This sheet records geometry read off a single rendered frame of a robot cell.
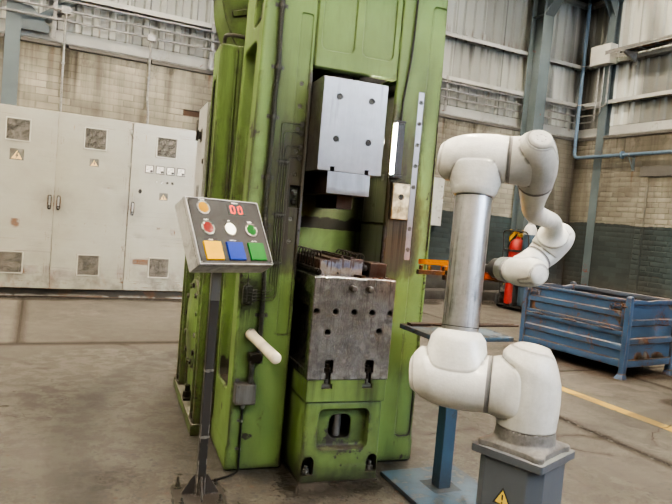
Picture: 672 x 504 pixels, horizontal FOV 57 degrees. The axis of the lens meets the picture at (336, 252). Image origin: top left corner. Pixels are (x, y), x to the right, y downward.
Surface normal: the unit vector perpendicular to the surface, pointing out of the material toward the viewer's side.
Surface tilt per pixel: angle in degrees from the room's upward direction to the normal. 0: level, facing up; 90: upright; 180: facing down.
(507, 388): 84
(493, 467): 90
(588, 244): 90
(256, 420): 90
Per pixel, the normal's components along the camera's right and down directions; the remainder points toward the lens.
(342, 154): 0.33, 0.07
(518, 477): -0.70, -0.02
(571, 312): -0.85, -0.06
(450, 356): -0.30, -0.18
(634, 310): 0.53, 0.09
